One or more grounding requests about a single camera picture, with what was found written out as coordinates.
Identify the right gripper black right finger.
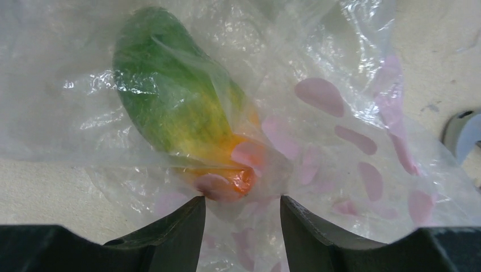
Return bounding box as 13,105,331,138
280,195,480,271

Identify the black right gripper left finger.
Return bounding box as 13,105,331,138
1,197,206,271

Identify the green orange fake mango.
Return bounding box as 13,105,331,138
112,7,265,201

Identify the clear zip top bag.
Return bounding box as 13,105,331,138
1,1,480,271

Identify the red handled adjustable wrench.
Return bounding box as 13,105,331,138
441,108,480,165

